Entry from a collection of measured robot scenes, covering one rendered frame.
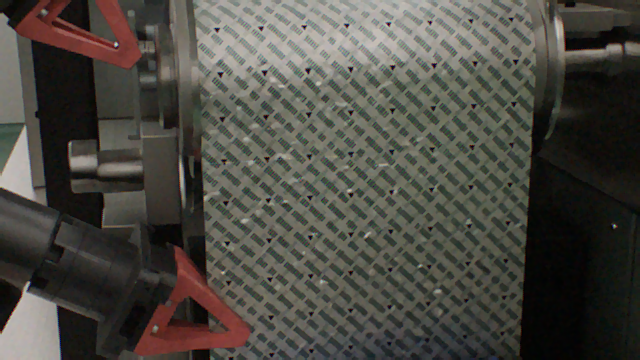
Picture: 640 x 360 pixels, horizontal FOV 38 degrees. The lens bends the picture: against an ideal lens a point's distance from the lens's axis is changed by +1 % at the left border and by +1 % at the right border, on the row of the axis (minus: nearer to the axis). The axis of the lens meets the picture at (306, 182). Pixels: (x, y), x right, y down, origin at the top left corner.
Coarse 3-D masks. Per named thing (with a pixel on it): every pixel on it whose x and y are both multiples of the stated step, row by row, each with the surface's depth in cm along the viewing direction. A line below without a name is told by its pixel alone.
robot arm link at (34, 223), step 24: (0, 192) 60; (0, 216) 58; (24, 216) 59; (48, 216) 60; (0, 240) 58; (24, 240) 59; (48, 240) 59; (0, 264) 59; (24, 264) 59; (0, 288) 62
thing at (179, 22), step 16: (176, 0) 63; (528, 0) 66; (176, 16) 62; (176, 32) 61; (544, 32) 65; (176, 48) 61; (544, 48) 65; (176, 64) 62; (544, 64) 65; (544, 80) 65; (192, 128) 62; (192, 144) 64
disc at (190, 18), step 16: (192, 0) 61; (192, 16) 60; (192, 32) 59; (192, 48) 59; (192, 64) 59; (192, 80) 59; (192, 96) 60; (192, 112) 61; (192, 160) 65; (192, 176) 66
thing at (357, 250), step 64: (256, 192) 63; (320, 192) 64; (384, 192) 65; (448, 192) 66; (512, 192) 67; (256, 256) 64; (320, 256) 65; (384, 256) 66; (448, 256) 67; (512, 256) 68; (256, 320) 66; (320, 320) 67; (384, 320) 68; (448, 320) 69; (512, 320) 70
